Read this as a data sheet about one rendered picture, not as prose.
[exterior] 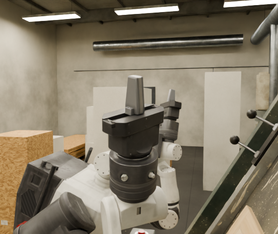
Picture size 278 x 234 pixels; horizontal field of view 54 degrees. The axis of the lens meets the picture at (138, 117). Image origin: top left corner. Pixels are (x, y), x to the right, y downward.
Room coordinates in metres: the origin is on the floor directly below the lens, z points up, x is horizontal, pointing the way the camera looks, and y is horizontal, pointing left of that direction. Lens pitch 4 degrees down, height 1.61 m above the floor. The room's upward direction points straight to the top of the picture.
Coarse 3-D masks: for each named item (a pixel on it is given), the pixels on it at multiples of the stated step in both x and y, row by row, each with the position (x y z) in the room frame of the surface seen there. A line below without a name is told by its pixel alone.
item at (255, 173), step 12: (276, 144) 0.96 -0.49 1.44; (264, 156) 0.97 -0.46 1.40; (276, 156) 0.96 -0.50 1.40; (252, 168) 1.00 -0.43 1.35; (264, 168) 0.97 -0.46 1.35; (252, 180) 0.98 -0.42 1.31; (240, 192) 0.99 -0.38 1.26; (228, 204) 1.01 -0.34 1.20; (240, 204) 0.99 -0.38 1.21; (228, 216) 0.99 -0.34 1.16; (216, 228) 1.00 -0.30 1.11
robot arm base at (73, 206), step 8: (64, 192) 0.63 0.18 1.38; (64, 200) 0.60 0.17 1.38; (72, 200) 0.63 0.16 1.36; (80, 200) 0.69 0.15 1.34; (64, 208) 0.59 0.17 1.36; (72, 208) 0.59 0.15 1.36; (80, 208) 0.64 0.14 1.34; (72, 216) 0.58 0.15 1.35; (80, 216) 0.60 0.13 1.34; (88, 216) 0.65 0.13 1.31; (72, 224) 0.59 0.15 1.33; (80, 224) 0.59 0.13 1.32; (88, 224) 0.62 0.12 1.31; (16, 232) 0.59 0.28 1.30; (88, 232) 0.64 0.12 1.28
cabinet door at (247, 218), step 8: (248, 208) 0.88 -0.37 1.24; (240, 216) 0.89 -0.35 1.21; (248, 216) 0.84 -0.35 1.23; (240, 224) 0.86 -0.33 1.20; (248, 224) 0.81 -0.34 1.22; (256, 224) 0.76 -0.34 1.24; (232, 232) 0.88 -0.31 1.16; (240, 232) 0.83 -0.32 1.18; (248, 232) 0.78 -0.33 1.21; (256, 232) 0.73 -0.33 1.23
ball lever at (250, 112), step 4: (248, 112) 1.04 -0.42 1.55; (252, 112) 1.03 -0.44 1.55; (256, 112) 1.04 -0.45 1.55; (248, 116) 1.04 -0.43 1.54; (252, 116) 1.03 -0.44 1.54; (256, 116) 1.03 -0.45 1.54; (264, 120) 1.01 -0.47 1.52; (268, 124) 1.00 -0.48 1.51; (272, 124) 0.99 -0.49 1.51; (276, 124) 0.98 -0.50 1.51; (272, 128) 0.99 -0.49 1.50; (276, 128) 0.98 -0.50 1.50
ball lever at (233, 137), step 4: (232, 136) 1.06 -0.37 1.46; (236, 136) 1.05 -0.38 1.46; (232, 140) 1.05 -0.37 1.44; (236, 140) 1.05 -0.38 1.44; (240, 144) 1.04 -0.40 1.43; (244, 144) 1.04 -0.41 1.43; (248, 148) 1.02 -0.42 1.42; (252, 152) 1.01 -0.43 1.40; (256, 152) 1.00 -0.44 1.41; (260, 152) 0.99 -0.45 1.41; (256, 156) 0.99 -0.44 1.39
